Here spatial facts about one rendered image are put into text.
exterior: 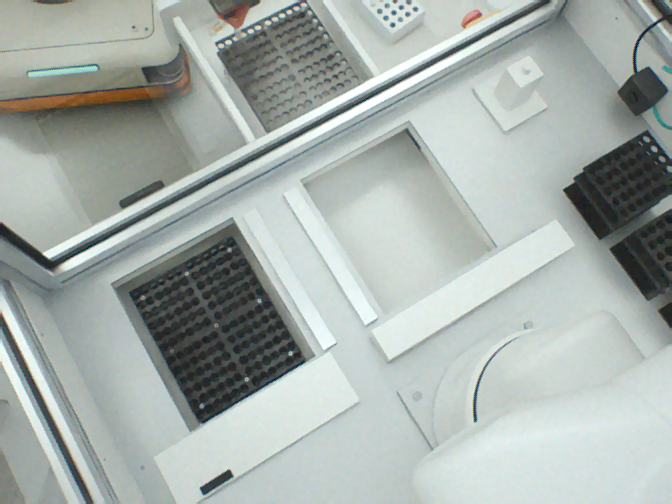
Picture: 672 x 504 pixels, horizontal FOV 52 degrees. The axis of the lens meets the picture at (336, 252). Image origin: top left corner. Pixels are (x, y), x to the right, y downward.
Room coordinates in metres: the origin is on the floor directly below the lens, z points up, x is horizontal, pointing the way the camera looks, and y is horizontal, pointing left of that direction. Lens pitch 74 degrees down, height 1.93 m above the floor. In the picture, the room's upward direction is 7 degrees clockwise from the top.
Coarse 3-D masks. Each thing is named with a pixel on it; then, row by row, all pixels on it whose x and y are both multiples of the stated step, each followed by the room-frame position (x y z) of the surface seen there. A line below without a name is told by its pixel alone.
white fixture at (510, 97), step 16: (512, 64) 0.59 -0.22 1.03; (528, 64) 0.58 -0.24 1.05; (496, 80) 0.60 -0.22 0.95; (512, 80) 0.56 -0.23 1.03; (528, 80) 0.56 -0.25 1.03; (480, 96) 0.57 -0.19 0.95; (496, 96) 0.57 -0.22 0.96; (512, 96) 0.55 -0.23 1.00; (528, 96) 0.57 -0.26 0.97; (496, 112) 0.55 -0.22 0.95; (512, 112) 0.55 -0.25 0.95; (528, 112) 0.55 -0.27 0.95; (512, 128) 0.53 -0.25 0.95
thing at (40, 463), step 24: (0, 336) 0.09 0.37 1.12; (0, 360) 0.06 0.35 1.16; (0, 384) 0.03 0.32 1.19; (24, 384) 0.04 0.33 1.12; (0, 408) 0.01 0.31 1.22; (24, 408) 0.01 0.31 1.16; (0, 432) -0.02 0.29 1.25; (24, 432) -0.01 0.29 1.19; (48, 432) -0.01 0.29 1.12; (0, 456) -0.03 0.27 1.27; (24, 456) -0.03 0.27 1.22; (48, 456) -0.03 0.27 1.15; (0, 480) -0.05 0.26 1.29; (24, 480) -0.05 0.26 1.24; (48, 480) -0.06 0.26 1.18; (72, 480) -0.06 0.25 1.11
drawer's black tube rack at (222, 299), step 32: (224, 256) 0.27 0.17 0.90; (160, 288) 0.21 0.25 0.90; (192, 288) 0.22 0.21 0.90; (224, 288) 0.23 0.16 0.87; (256, 288) 0.23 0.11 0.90; (160, 320) 0.17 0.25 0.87; (192, 320) 0.18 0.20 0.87; (224, 320) 0.18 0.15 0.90; (256, 320) 0.18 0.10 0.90; (192, 352) 0.12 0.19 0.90; (224, 352) 0.13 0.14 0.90; (256, 352) 0.13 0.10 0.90; (288, 352) 0.14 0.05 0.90; (192, 384) 0.08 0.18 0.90; (224, 384) 0.08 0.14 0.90; (256, 384) 0.09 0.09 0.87
